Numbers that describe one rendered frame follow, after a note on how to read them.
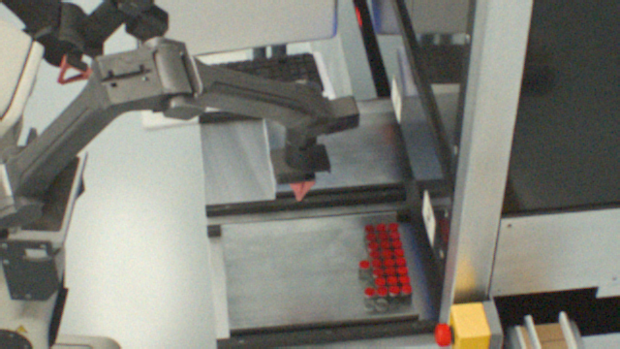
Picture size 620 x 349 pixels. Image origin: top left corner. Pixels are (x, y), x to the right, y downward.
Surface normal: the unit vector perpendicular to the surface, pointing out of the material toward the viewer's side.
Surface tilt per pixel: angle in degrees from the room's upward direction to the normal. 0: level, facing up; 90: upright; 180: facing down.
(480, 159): 90
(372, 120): 0
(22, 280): 90
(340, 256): 0
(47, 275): 90
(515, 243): 90
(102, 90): 66
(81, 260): 0
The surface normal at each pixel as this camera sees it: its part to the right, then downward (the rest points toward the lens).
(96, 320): 0.00, -0.73
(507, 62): 0.12, 0.68
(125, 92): 0.27, -0.36
